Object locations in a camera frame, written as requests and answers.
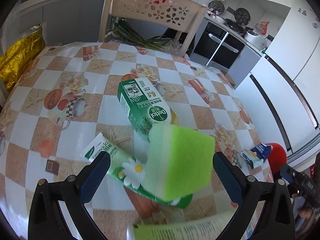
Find blue and white packet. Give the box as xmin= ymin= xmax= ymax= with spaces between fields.
xmin=241 ymin=143 xmax=273 ymax=169

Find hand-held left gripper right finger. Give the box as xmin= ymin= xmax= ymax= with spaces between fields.
xmin=212 ymin=152 xmax=297 ymax=240

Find green onions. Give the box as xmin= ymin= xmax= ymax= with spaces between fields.
xmin=107 ymin=19 xmax=170 ymax=52

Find round black baking pan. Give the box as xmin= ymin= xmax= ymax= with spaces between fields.
xmin=234 ymin=7 xmax=252 ymax=24

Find beige cutout chair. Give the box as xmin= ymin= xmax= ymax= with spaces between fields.
xmin=99 ymin=0 xmax=208 ymax=58

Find black wok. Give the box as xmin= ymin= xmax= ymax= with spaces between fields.
xmin=226 ymin=17 xmax=247 ymax=34

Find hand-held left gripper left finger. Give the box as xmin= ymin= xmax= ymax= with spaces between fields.
xmin=28 ymin=151 xmax=111 ymax=240

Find round grey pan lid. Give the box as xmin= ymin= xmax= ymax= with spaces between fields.
xmin=208 ymin=0 xmax=225 ymax=15

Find red stool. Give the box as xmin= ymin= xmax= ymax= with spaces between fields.
xmin=265 ymin=142 xmax=288 ymax=175

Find white refrigerator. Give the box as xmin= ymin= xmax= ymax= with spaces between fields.
xmin=234 ymin=5 xmax=320 ymax=163

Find white pole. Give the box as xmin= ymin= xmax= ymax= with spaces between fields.
xmin=207 ymin=31 xmax=229 ymax=67

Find green soap box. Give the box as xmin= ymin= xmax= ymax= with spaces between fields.
xmin=117 ymin=78 xmax=173 ymax=138

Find person's right hand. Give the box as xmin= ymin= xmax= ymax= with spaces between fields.
xmin=299 ymin=204 xmax=315 ymax=220

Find white green daisy box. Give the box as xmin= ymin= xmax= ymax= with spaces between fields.
xmin=80 ymin=132 xmax=193 ymax=209

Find black built-in oven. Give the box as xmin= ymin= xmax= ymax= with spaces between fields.
xmin=192 ymin=21 xmax=247 ymax=70

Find white rice cooker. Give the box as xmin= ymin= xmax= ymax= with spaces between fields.
xmin=244 ymin=29 xmax=267 ymax=50

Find gold foil bag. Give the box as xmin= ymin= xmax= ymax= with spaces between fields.
xmin=0 ymin=25 xmax=47 ymax=90

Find green scouring sponge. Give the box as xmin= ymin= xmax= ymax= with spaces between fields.
xmin=146 ymin=125 xmax=216 ymax=205

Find orange plastic bag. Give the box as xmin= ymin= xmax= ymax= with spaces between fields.
xmin=254 ymin=21 xmax=270 ymax=35

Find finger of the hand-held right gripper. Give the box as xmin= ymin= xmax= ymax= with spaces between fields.
xmin=280 ymin=164 xmax=304 ymax=188

